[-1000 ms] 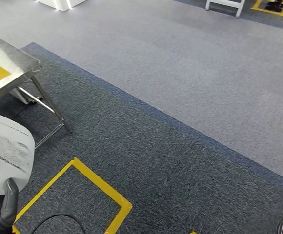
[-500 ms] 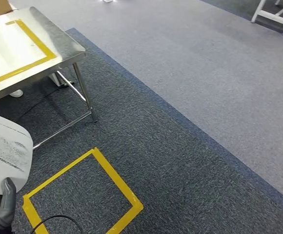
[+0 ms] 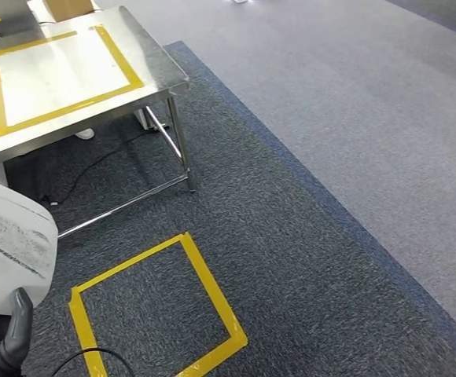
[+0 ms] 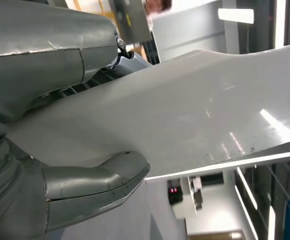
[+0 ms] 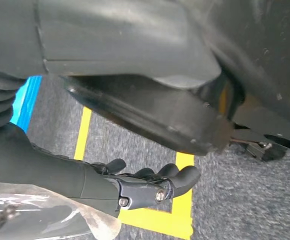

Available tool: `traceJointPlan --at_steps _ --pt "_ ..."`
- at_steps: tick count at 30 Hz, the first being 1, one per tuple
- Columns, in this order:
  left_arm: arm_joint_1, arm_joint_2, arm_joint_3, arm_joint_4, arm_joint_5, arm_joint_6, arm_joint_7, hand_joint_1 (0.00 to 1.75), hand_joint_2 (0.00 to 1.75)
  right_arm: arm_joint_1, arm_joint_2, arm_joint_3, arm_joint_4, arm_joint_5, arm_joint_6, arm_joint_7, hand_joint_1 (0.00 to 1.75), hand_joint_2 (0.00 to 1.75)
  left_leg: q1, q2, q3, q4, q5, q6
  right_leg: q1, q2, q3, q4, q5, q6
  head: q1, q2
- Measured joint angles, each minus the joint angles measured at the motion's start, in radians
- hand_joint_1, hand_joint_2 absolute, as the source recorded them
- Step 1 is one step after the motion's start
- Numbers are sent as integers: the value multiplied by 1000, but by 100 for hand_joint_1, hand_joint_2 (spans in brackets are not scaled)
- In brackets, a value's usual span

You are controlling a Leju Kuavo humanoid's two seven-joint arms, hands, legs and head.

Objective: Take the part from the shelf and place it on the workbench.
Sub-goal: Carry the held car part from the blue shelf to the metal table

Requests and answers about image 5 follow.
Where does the dark robot leg shell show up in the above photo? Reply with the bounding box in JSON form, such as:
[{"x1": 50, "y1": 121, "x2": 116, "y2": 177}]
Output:
[{"x1": 60, "y1": 0, "x2": 290, "y2": 157}]

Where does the clear plastic camera cover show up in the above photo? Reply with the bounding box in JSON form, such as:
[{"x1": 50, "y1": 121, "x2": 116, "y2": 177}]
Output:
[{"x1": 0, "y1": 183, "x2": 122, "y2": 240}]

